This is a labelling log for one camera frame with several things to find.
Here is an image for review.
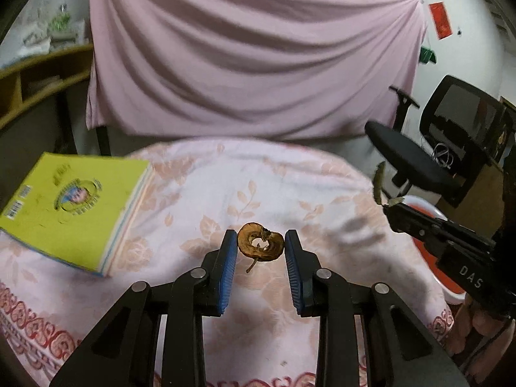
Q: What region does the green candy jar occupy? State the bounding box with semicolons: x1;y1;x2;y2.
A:
47;5;71;32

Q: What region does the black office chair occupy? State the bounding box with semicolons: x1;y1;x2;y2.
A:
365;75;513;208

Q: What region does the green dried leaf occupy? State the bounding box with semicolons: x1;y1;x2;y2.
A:
372;161;404;207

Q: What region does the floral pink quilt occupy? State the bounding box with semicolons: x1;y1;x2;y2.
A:
1;139;454;386

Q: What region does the brown dried apple slice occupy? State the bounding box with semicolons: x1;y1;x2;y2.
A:
237;222;284;273

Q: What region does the red paper poster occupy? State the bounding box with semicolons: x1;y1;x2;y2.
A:
429;2;452;40

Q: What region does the yellow book stack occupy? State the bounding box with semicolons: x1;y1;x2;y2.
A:
1;152;154;276

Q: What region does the white cable on chair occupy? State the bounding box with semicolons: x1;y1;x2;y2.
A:
430;142;455;169

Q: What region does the wooden shelf unit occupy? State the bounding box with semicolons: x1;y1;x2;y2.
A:
1;44;94;128

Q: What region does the red plastic basin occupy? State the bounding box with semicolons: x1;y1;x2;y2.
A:
403;195;466;305

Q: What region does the person right hand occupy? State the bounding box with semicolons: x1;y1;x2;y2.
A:
443;294;515;385

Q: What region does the green hanging bag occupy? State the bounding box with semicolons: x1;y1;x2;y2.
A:
419;46;437;65

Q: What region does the pink hanging sheet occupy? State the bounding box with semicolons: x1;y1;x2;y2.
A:
86;0;426;140

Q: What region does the paper pile on shelf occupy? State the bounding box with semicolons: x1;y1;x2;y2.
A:
1;4;89;69

